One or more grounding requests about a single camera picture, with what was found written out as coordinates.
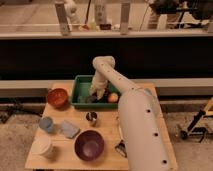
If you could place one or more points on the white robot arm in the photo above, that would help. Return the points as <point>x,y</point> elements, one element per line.
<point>139,113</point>

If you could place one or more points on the blue cup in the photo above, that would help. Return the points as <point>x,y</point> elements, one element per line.
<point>46,124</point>

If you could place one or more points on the red-orange bowl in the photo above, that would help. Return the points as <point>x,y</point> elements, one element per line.
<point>57,97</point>

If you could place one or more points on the orange fruit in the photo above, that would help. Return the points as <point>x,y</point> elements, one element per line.
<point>113,97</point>

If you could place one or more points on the blue-grey sponge cloth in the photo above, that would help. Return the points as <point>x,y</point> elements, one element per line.
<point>69,130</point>

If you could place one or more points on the light blue cloth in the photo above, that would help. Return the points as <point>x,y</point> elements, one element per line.
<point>148,91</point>

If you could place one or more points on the small black box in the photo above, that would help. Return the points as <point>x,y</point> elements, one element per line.
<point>120,148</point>

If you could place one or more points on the white cup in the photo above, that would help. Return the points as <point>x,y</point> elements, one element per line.
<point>42,146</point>

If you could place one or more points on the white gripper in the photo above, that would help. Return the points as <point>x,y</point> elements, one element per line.
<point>98,85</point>

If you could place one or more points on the banana-shaped yellow object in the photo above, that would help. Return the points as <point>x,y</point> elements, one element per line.
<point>119,128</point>

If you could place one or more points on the yellow black stand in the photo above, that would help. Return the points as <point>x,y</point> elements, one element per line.
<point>203,131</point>

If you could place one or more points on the green plastic tray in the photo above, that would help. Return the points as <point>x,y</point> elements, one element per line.
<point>80,94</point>

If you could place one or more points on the black eraser block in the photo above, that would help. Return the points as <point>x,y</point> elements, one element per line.
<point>91,99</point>

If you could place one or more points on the small metal cup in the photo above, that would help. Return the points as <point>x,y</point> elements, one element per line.
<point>91,117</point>

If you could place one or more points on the purple bowl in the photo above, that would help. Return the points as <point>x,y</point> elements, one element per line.
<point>89,145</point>

